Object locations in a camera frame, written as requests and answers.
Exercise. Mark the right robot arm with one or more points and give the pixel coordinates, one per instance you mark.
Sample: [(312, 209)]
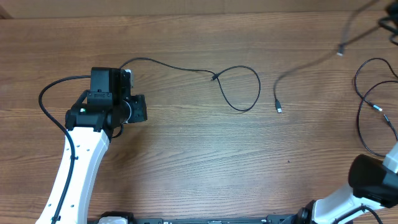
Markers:
[(372, 183)]

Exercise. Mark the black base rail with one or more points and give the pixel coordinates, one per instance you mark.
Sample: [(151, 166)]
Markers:
[(269, 219)]

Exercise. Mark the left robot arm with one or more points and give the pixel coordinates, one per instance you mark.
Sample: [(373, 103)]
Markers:
[(89, 129)]

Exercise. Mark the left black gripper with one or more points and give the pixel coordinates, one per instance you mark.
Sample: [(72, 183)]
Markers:
[(138, 104)]

